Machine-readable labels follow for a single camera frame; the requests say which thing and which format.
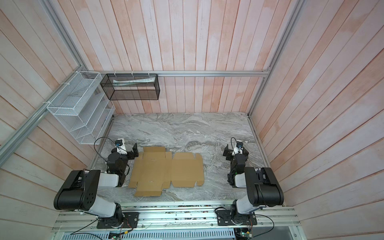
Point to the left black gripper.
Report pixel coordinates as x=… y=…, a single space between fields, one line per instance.
x=130 y=152

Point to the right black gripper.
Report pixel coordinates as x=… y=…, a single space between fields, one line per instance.
x=236 y=154

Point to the brown cardboard box sheet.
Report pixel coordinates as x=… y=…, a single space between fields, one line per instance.
x=155 y=170

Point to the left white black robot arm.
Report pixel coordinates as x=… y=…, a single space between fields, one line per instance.
x=79 y=191

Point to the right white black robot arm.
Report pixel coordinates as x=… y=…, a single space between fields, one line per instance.
x=263 y=188

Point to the paper sheet in basket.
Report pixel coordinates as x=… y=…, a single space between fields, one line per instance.
x=146 y=82

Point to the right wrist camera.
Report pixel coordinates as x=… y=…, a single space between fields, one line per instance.
x=239 y=145

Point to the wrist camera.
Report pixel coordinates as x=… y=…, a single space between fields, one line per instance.
x=239 y=145
x=120 y=143

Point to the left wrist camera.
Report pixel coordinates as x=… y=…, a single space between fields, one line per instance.
x=120 y=143

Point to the black wire mesh basket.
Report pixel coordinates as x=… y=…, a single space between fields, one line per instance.
x=127 y=93

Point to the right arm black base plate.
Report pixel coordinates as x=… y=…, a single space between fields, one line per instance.
x=231 y=218

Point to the white wire mesh shelf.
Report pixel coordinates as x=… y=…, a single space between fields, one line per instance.
x=83 y=110

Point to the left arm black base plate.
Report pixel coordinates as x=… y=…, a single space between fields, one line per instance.
x=124 y=220

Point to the aluminium frame rail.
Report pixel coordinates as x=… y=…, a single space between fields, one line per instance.
x=194 y=73

